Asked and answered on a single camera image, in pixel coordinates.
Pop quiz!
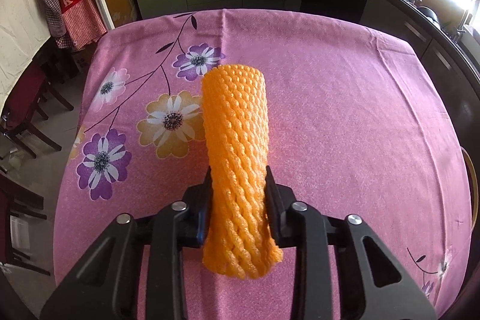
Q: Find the orange foam fruit net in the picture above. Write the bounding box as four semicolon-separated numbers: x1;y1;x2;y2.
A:
202;64;283;280

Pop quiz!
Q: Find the blue bin with yellow rim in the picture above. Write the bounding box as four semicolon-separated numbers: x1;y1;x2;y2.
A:
461;148;479;231

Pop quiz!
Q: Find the dark red chair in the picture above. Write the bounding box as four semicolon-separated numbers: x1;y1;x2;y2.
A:
1;62;74;158

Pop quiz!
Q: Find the white curtain cloth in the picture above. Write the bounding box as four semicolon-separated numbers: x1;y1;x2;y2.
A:
0;0;50;104

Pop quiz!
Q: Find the wooden cutting board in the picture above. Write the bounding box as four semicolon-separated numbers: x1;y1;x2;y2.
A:
420;0;464;30

